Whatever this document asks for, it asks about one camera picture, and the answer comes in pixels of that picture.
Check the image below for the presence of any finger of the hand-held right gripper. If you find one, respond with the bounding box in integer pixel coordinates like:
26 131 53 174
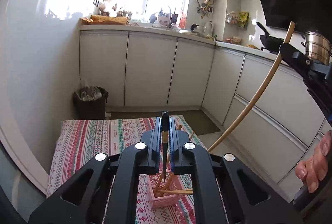
279 43 332 80

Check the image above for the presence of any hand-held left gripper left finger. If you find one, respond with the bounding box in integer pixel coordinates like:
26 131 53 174
28 116 161 224

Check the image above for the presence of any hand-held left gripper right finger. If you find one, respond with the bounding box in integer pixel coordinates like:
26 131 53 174
168 115 304 224

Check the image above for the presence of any dark-tipped chopstick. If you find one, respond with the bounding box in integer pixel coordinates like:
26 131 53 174
160 111 170 183

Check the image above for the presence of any pile of wooden chopsticks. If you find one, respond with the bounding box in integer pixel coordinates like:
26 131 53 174
154 123 195 197

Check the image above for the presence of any pink lattice utensil holder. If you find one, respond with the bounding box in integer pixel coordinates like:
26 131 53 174
148 172 194 209

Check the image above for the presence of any long bamboo chopstick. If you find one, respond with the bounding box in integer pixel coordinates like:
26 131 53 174
207 21 296 153

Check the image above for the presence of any person's right hand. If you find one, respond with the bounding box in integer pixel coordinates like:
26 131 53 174
295 131 332 194

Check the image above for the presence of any steel steamer pot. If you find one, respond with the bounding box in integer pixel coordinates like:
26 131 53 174
301 31 332 65

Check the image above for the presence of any black wok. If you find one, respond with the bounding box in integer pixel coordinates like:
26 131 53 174
255 22 284 52

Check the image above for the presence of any white drawer cabinet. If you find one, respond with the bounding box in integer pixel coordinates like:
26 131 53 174
202 46 332 204

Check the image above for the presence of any yellow bag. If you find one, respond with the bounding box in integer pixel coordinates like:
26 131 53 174
238 12 249 29

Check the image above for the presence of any patterned striped tablecloth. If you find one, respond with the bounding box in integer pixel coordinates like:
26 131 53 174
47 115 229 224

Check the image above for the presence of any dark trash bin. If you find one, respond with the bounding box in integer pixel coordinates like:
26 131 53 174
73 80 109 120

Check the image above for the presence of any white cabinet under window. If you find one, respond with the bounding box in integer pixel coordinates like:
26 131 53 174
79 29 217 108

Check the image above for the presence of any pot lid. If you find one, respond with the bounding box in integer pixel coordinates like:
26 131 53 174
179 24 205 37

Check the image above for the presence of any white kitchen countertop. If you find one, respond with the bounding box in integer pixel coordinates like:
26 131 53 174
79 23 291 64

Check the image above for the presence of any brown cutting board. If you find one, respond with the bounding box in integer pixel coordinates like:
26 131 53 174
82 15 127 25

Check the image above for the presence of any wall spice shelf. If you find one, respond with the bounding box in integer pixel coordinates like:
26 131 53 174
226 11 239 24

